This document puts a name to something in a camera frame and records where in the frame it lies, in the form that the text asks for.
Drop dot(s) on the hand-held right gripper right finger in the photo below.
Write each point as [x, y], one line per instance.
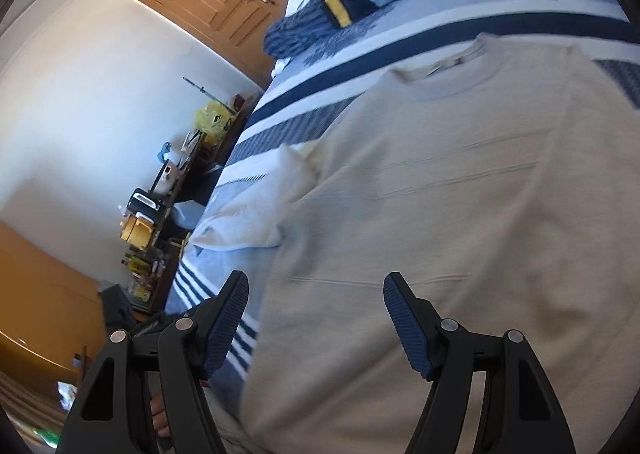
[407, 329]

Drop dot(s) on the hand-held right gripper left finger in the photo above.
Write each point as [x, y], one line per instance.
[225, 329]

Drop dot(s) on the cream knit sweater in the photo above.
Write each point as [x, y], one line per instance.
[450, 194]

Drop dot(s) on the person's left hand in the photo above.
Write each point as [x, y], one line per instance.
[161, 416]

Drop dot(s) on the yellow container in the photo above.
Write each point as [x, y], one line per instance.
[135, 231]

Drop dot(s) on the wooden wardrobe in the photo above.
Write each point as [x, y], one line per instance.
[40, 294]

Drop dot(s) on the cluttered wooden shelf unit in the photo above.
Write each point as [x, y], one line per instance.
[170, 234]

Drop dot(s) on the black appliance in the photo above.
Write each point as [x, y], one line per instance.
[146, 205]

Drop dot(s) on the white cloth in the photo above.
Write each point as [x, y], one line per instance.
[245, 214]

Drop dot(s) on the yellow plastic bag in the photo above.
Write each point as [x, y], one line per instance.
[214, 120]

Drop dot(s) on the navy white striped bed blanket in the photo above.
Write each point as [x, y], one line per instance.
[300, 99]

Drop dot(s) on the blue patterned pillow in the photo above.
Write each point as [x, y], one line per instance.
[300, 37]

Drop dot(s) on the navy yellow folded cloth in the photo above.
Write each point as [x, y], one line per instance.
[345, 2]

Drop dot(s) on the metal wall rod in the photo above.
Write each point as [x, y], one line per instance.
[199, 89]

